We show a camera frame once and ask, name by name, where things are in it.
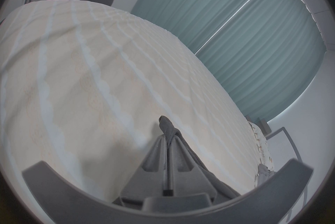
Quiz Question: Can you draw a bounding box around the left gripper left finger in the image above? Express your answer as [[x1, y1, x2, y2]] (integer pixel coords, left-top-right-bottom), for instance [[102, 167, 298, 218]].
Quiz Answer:
[[120, 136, 168, 199]]

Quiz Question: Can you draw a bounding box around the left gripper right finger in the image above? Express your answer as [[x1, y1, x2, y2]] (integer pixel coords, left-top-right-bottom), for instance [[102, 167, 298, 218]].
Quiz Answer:
[[169, 136, 218, 198]]

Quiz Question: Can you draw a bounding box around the black T-shirt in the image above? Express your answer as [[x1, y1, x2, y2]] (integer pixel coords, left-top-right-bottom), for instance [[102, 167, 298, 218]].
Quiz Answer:
[[158, 115, 242, 199]]

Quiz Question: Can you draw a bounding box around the pile of clothes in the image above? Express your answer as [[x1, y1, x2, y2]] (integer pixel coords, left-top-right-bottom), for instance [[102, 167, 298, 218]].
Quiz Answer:
[[254, 164, 275, 188]]

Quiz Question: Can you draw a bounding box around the white printed pillow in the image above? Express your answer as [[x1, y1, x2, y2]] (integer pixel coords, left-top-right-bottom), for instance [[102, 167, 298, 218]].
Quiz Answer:
[[247, 121, 276, 174]]

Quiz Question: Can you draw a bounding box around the grey bedside table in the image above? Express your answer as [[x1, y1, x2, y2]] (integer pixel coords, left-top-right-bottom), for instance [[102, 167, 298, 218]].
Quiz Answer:
[[259, 118, 271, 135]]

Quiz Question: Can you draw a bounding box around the bed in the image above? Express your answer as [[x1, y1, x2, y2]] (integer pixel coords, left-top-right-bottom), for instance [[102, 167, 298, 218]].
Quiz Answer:
[[0, 0, 310, 218]]

